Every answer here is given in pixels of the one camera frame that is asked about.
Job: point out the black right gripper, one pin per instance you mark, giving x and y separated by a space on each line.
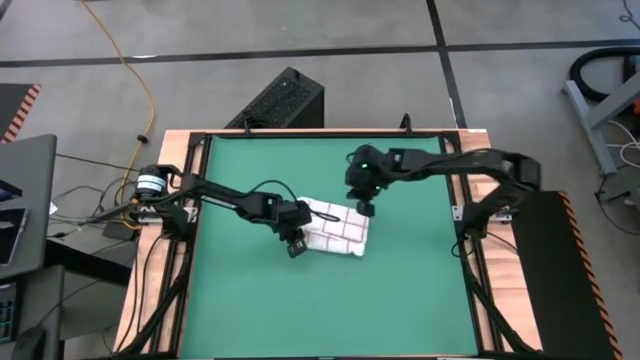
370 172

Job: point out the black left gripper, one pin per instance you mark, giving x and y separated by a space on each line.
295 217

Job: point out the white red-checked towel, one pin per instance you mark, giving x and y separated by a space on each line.
340 230

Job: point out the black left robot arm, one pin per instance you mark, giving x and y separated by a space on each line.
225 197

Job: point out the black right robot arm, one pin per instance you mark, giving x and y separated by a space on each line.
450 161

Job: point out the green table mat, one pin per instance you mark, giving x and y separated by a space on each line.
350 300

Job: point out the black table clamp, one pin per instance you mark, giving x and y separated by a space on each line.
406 124
246 126

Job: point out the black computer tower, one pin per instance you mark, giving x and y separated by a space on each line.
285 100

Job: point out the black power brick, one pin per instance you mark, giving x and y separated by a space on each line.
117 231

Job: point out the black hazard-striped floor mat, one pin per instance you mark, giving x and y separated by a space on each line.
550 290
12 105

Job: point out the grey metal stand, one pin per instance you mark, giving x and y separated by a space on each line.
590 130

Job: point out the white paper tag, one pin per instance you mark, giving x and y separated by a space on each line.
54 205

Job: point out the dark grey desk board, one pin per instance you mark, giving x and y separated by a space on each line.
40 300

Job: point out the black computer mouse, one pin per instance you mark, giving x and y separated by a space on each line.
27 345

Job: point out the grey tablet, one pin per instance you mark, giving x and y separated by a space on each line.
10 235

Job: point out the black device with blue screen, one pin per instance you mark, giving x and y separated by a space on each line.
10 192

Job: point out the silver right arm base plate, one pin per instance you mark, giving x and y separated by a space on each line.
456 212

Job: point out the grey floor base plate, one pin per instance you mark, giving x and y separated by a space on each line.
620 187

